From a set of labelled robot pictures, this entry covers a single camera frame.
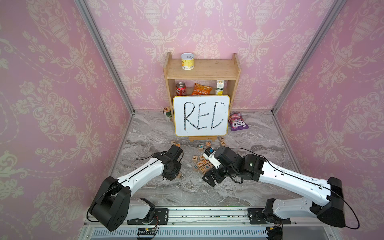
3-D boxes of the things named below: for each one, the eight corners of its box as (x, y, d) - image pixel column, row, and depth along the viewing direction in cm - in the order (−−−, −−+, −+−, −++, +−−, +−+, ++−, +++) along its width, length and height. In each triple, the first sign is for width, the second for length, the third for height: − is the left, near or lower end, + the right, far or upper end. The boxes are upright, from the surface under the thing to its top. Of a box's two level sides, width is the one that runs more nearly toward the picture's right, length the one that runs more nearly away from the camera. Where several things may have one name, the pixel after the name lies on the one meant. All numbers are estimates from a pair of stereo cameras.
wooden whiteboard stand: (188, 142, 105) (188, 138, 101) (189, 140, 106) (188, 135, 102) (216, 142, 105) (217, 138, 101) (216, 140, 106) (217, 135, 102)
